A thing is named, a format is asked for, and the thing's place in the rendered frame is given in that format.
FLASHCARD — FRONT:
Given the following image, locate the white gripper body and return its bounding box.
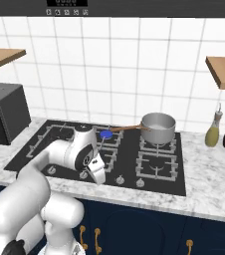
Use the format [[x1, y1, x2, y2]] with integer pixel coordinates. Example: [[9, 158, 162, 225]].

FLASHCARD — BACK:
[[87, 160, 108, 186]]

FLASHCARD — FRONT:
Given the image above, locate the blue burner flame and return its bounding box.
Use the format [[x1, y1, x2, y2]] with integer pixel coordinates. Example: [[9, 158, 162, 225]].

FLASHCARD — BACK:
[[100, 129, 114, 139]]

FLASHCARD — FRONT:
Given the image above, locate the black gas hob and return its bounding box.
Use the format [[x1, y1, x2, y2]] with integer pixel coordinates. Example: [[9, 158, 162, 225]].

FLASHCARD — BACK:
[[3, 120, 187, 197]]

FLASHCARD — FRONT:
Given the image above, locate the grey hob grate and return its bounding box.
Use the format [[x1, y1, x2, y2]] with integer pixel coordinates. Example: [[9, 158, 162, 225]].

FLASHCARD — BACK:
[[27, 123, 77, 160], [94, 125, 125, 174], [134, 131, 179, 182]]

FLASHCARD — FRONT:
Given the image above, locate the navy cupboard door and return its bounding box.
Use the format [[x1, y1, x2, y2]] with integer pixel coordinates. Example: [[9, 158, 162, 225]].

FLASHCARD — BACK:
[[183, 212, 225, 255], [72, 197, 94, 255], [90, 199, 186, 255]]

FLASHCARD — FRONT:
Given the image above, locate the black toaster oven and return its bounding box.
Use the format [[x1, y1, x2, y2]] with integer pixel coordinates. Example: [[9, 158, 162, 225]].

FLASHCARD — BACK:
[[0, 82, 32, 146]]

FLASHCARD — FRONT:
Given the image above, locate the yellow-green oil bottle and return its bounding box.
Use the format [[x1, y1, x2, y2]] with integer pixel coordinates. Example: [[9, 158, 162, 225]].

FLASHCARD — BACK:
[[204, 103, 224, 148]]

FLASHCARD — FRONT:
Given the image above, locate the dark range hood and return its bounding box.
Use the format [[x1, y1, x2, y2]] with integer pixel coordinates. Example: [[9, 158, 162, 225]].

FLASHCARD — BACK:
[[0, 0, 225, 19]]

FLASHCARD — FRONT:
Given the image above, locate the gold cupboard handle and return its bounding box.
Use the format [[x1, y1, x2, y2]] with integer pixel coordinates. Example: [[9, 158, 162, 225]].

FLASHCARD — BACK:
[[185, 239, 195, 255], [79, 225, 89, 251], [94, 227, 104, 255]]

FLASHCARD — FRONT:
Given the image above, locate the silver pot with wooden handle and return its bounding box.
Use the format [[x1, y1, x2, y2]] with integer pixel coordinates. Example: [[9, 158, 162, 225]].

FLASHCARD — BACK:
[[110, 112, 177, 146]]

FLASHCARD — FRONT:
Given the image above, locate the wooden wall shelf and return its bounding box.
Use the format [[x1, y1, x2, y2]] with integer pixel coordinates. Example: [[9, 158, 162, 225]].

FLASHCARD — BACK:
[[205, 56, 225, 92], [0, 47, 27, 75]]

